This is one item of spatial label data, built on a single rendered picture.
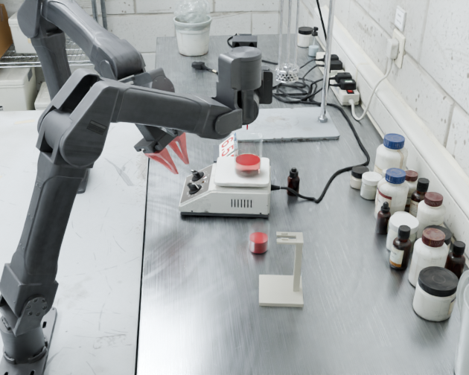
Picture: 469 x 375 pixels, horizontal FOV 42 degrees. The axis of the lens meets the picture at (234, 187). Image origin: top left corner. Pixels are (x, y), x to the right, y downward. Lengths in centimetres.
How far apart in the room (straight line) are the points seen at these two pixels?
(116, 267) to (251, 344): 33
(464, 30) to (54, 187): 89
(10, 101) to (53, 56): 216
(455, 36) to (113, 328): 92
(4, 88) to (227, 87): 260
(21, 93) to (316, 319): 269
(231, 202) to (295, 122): 51
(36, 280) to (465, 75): 93
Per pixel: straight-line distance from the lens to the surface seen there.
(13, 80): 353
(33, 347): 105
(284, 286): 116
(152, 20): 375
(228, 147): 159
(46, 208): 93
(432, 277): 113
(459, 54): 141
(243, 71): 104
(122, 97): 90
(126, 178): 152
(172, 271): 121
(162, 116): 96
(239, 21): 377
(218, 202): 133
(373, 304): 116
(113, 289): 118
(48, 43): 143
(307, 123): 177
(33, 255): 96
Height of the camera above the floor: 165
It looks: 31 degrees down
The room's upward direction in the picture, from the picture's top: straight up
